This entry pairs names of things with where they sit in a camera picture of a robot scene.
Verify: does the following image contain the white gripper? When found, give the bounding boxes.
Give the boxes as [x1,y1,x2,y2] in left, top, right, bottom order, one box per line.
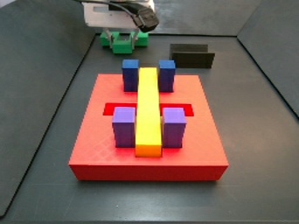
[83,0,155,50]

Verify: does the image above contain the green bridge-shaped block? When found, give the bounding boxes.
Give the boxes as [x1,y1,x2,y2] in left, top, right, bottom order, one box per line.
[99,31,148,54]

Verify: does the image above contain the black fixture stand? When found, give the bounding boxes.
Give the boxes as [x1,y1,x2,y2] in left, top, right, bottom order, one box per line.
[170,44,215,69]

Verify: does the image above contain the red base board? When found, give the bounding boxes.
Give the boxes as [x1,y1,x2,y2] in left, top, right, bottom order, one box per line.
[69,74,230,181]

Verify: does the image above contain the left blue block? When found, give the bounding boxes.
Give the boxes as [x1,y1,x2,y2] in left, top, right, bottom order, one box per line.
[121,59,139,92]

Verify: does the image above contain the blue block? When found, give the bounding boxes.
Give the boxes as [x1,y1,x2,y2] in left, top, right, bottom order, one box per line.
[159,60,175,93]
[121,59,139,92]

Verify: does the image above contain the right blue block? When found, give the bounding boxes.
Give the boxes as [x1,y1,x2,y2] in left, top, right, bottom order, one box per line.
[159,60,175,93]

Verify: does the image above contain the left purple block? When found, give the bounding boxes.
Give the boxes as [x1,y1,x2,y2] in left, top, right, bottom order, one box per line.
[112,107,136,148]

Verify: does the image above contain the purple block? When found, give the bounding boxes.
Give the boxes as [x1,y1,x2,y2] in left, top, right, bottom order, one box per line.
[163,108,187,148]
[112,107,136,148]

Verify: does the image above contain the right purple block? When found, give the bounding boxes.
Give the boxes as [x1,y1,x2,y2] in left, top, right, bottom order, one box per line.
[163,108,187,148]

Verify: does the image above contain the yellow long bar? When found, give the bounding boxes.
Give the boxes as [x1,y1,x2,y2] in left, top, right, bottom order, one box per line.
[135,67,163,158]

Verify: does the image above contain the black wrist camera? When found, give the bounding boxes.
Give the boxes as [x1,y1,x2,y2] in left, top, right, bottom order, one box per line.
[125,3,159,32]

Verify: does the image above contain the black camera cable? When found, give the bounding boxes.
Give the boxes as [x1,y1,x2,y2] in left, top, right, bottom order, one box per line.
[76,0,137,21]

